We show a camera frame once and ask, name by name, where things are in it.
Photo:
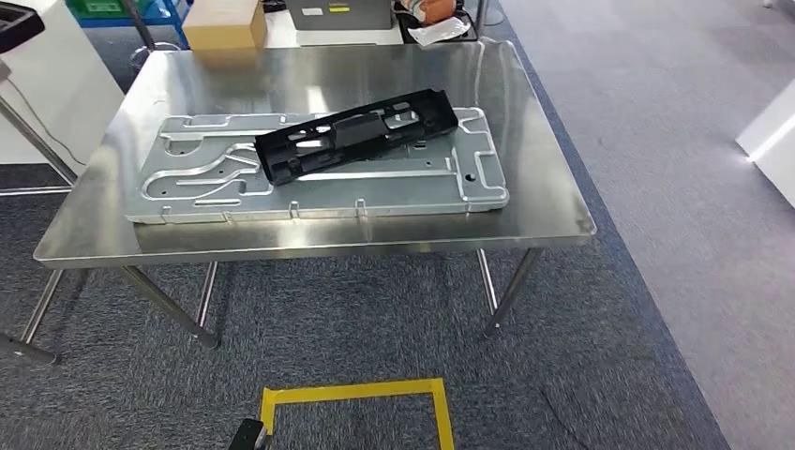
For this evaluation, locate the black plastic plate bracket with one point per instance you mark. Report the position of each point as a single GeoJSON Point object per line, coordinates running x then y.
{"type": "Point", "coordinates": [348, 140]}

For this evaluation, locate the grey metal part tray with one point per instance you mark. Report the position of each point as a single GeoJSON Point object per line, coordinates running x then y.
{"type": "Point", "coordinates": [372, 192]}

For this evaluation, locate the yellow floor tape square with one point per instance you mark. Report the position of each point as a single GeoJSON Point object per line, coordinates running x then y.
{"type": "Point", "coordinates": [354, 391]}

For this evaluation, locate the white plastic bag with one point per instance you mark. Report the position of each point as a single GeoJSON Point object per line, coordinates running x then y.
{"type": "Point", "coordinates": [438, 31]}

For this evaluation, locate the grey equipment case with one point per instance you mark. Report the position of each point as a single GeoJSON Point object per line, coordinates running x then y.
{"type": "Point", "coordinates": [338, 15]}

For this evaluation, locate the orange bag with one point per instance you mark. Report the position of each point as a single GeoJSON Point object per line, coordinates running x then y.
{"type": "Point", "coordinates": [428, 9]}

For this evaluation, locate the brown cardboard box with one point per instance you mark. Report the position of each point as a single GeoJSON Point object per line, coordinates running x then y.
{"type": "Point", "coordinates": [220, 25]}

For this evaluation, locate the blue storage rack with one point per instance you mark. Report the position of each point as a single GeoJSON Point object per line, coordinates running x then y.
{"type": "Point", "coordinates": [171, 15]}

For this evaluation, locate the silver stanchion with round base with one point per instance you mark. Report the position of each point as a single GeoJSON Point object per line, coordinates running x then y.
{"type": "Point", "coordinates": [140, 28]}

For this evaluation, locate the green plastic crate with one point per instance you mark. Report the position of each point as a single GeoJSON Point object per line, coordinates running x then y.
{"type": "Point", "coordinates": [102, 7]}

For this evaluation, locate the white cabinet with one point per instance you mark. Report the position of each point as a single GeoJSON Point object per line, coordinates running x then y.
{"type": "Point", "coordinates": [56, 81]}

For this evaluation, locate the white display block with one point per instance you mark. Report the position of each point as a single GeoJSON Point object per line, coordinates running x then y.
{"type": "Point", "coordinates": [773, 143]}

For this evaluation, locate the black device on bench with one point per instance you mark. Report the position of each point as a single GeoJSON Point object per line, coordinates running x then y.
{"type": "Point", "coordinates": [18, 25]}

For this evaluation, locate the black chair frame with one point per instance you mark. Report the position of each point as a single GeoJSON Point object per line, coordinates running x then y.
{"type": "Point", "coordinates": [402, 28]}

